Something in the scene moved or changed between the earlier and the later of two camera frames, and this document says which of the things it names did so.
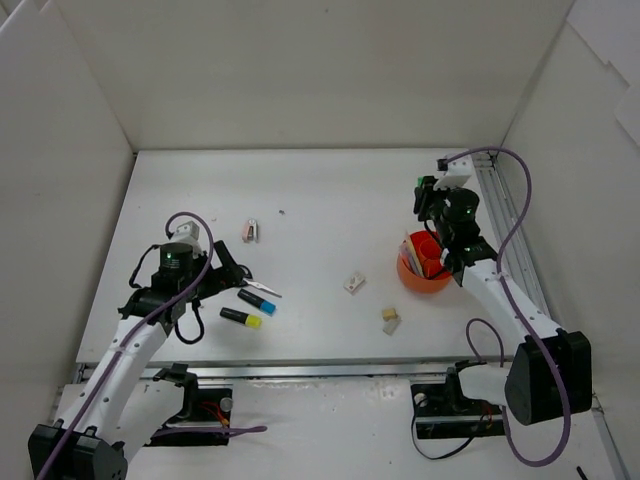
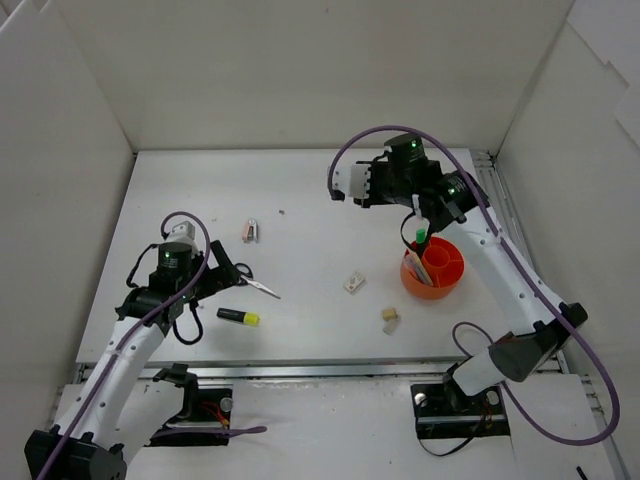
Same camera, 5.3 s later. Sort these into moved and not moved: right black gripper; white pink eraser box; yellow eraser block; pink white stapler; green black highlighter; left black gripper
Moved: right black gripper; green black highlighter
Not moved: yellow eraser block; left black gripper; white pink eraser box; pink white stapler
